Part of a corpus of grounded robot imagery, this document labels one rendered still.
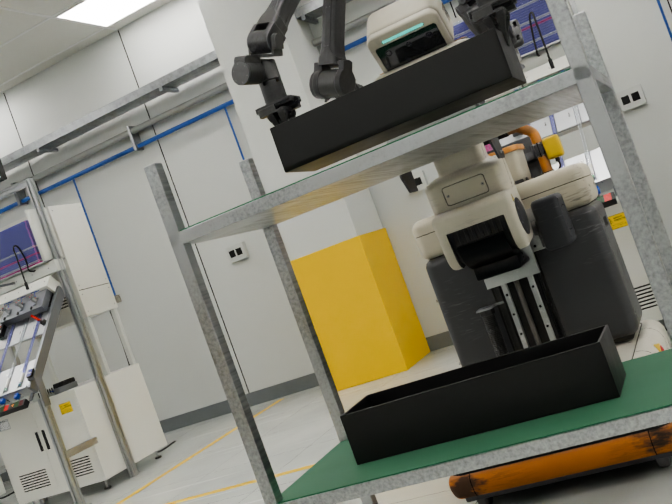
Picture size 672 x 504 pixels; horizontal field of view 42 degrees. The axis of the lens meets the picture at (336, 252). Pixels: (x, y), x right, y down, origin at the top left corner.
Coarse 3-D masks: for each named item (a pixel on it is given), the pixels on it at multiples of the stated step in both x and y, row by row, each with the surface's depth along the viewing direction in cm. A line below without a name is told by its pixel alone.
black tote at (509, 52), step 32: (416, 64) 194; (448, 64) 191; (480, 64) 188; (512, 64) 191; (352, 96) 200; (384, 96) 197; (416, 96) 194; (448, 96) 192; (480, 96) 197; (288, 128) 207; (320, 128) 204; (352, 128) 201; (384, 128) 198; (416, 128) 212; (288, 160) 208; (320, 160) 209
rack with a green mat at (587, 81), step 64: (576, 64) 150; (448, 128) 159; (512, 128) 194; (256, 192) 222; (320, 192) 179; (640, 192) 188; (192, 256) 184; (640, 256) 150; (320, 384) 222; (640, 384) 171; (256, 448) 182; (448, 448) 176; (512, 448) 162
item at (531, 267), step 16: (544, 208) 239; (560, 208) 238; (480, 224) 233; (496, 224) 231; (544, 224) 240; (560, 224) 238; (464, 240) 235; (480, 240) 232; (496, 240) 231; (512, 240) 232; (544, 240) 240; (560, 240) 238; (464, 256) 236; (480, 256) 235; (496, 256) 235; (512, 256) 237; (528, 256) 249; (480, 272) 241; (496, 272) 239; (512, 272) 251; (528, 272) 249
